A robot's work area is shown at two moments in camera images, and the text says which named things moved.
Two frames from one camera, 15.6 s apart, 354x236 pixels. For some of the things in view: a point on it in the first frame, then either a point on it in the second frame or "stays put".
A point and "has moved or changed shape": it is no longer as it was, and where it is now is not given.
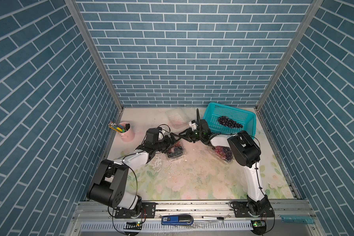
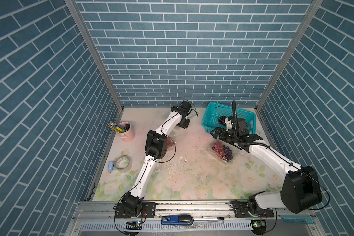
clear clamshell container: (224, 153) stays put
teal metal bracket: (303, 219) stays put
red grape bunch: (219, 151) stays put
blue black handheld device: (183, 219) stays put
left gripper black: (168, 144) to (186, 125)
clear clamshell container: (177, 151) has moved or changed shape
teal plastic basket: (214, 110) stays put
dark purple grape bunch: (227, 153) stays put
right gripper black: (188, 136) to (223, 131)
